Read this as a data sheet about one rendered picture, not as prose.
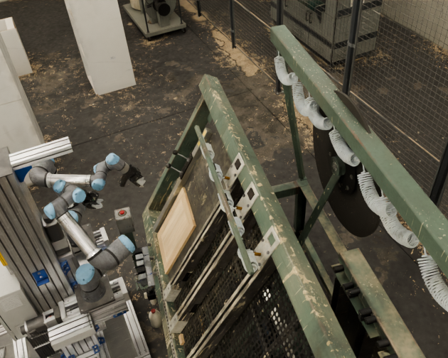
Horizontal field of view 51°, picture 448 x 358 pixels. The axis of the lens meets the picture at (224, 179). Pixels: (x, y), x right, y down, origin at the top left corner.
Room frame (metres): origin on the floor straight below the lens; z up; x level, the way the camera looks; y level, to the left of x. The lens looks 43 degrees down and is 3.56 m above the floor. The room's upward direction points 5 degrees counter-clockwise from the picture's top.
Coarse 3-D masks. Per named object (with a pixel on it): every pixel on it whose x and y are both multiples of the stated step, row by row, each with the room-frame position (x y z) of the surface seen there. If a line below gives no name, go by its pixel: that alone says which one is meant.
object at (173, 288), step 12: (240, 156) 1.87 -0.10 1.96; (240, 168) 1.80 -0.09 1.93; (228, 180) 1.83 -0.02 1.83; (240, 192) 1.82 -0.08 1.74; (216, 216) 1.79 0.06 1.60; (204, 228) 1.81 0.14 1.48; (216, 228) 1.79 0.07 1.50; (204, 240) 1.77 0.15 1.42; (192, 252) 1.77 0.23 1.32; (204, 252) 1.77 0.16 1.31; (180, 264) 1.79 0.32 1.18; (192, 264) 1.75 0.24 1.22; (180, 276) 1.74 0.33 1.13; (168, 288) 1.75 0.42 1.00; (180, 288) 1.73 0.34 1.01; (168, 300) 1.71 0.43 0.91
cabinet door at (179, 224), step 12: (180, 192) 2.34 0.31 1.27; (180, 204) 2.27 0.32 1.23; (168, 216) 2.31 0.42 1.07; (180, 216) 2.18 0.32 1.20; (192, 216) 2.08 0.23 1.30; (168, 228) 2.23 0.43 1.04; (180, 228) 2.10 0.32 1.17; (192, 228) 1.99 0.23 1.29; (168, 240) 2.14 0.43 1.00; (180, 240) 2.02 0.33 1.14; (168, 252) 2.06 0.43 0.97; (180, 252) 1.97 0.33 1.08; (168, 264) 1.98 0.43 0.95
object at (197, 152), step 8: (208, 136) 2.42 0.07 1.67; (200, 144) 2.41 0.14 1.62; (192, 152) 2.45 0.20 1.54; (200, 152) 2.41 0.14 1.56; (192, 160) 2.40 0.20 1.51; (192, 168) 2.39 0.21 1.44; (184, 176) 2.38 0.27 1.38; (176, 184) 2.40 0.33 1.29; (184, 184) 2.38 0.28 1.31; (176, 192) 2.37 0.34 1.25; (168, 200) 2.39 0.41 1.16; (168, 208) 2.35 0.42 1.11; (160, 216) 2.36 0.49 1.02; (160, 224) 2.34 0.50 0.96
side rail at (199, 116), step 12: (204, 108) 2.66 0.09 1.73; (192, 120) 2.65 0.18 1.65; (204, 120) 2.66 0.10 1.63; (192, 132) 2.64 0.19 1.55; (180, 144) 2.63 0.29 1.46; (192, 144) 2.64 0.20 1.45; (180, 156) 2.62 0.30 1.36; (168, 168) 2.61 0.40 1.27; (180, 168) 2.62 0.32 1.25; (168, 180) 2.60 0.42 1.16; (156, 192) 2.58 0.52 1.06; (168, 192) 2.59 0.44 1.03; (156, 204) 2.57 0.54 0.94
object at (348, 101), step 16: (320, 112) 2.16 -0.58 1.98; (352, 112) 1.83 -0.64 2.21; (368, 128) 1.69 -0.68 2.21; (320, 144) 2.12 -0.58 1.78; (320, 160) 2.10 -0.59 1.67; (336, 160) 1.83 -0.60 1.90; (320, 176) 2.08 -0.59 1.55; (352, 176) 1.72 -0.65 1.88; (368, 176) 1.60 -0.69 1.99; (336, 192) 1.87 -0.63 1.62; (352, 192) 1.70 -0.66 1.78; (336, 208) 1.84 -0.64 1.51; (352, 208) 1.69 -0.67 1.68; (368, 208) 1.55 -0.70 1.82; (352, 224) 1.66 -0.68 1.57; (368, 224) 1.52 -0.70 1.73
